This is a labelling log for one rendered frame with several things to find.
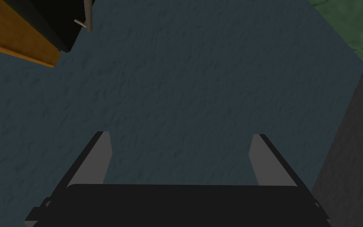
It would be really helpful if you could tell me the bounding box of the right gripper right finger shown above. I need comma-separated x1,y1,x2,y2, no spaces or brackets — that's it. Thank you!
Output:
248,134,310,192

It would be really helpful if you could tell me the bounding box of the black cupboard door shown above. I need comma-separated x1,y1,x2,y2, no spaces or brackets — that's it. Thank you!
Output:
3,0,96,53

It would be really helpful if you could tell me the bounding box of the orange cupboard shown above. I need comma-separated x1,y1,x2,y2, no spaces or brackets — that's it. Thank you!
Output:
0,0,62,68

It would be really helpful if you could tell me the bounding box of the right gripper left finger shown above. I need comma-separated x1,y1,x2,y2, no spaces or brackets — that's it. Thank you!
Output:
55,131,113,190

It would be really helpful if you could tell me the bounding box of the grey bar handle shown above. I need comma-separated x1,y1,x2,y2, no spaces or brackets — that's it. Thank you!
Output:
74,0,93,32

